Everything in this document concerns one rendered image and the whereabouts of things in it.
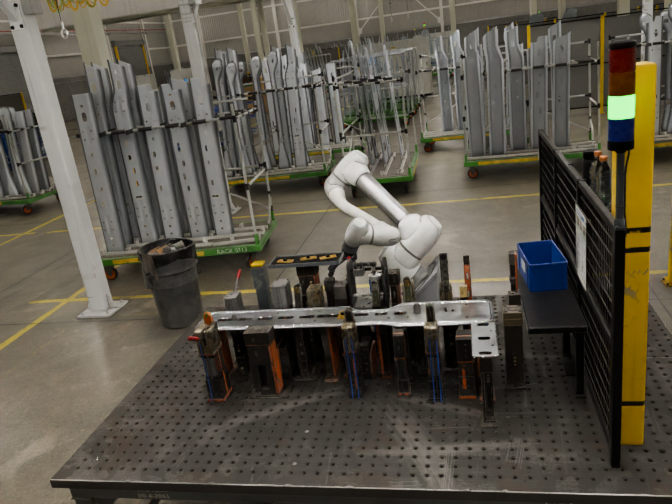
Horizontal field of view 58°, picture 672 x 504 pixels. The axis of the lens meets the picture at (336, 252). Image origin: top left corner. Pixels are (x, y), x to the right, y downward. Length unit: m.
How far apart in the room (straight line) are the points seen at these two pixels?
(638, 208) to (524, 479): 0.97
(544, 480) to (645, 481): 0.31
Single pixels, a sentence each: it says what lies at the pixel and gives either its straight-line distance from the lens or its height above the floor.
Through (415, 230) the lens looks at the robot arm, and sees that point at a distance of 3.32.
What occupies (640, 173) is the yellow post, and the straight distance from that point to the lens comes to 2.08.
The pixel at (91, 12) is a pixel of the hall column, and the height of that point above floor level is 3.05.
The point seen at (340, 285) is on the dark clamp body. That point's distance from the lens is 2.94.
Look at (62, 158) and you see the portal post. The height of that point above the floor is 1.53.
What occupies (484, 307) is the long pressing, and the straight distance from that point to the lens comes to 2.76.
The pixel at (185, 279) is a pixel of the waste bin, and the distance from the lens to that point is 5.41.
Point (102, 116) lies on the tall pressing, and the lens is 7.27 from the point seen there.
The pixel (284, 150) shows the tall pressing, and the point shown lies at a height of 0.60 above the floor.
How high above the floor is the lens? 2.17
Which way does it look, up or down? 19 degrees down
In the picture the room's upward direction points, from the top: 8 degrees counter-clockwise
